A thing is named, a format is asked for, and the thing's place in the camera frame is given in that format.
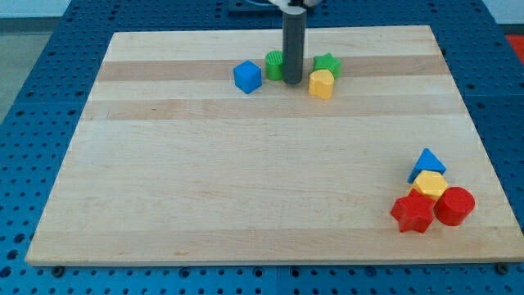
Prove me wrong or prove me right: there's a yellow heart block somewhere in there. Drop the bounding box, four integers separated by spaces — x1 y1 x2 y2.
308 70 335 100

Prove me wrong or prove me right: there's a wooden board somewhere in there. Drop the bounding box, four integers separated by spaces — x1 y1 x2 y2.
25 25 523 266

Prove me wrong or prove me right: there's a blue cube block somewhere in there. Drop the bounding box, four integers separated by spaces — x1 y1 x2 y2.
233 61 262 94

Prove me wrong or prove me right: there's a green cylinder block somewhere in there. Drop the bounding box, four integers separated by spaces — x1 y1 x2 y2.
265 50 283 81

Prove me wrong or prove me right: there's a green star block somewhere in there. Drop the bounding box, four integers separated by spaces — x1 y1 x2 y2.
313 52 341 79

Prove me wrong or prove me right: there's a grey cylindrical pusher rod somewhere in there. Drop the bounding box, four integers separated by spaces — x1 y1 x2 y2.
282 7 307 84

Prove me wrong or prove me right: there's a red star block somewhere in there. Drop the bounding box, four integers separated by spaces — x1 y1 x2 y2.
390 189 436 234

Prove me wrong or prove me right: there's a blue triangle block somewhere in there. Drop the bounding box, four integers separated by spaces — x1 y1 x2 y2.
407 147 447 184

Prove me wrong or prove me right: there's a yellow hexagon block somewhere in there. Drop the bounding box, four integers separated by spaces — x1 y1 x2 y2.
411 170 449 202

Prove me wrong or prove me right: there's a red cylinder block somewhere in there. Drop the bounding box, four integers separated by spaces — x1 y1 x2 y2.
434 187 476 226

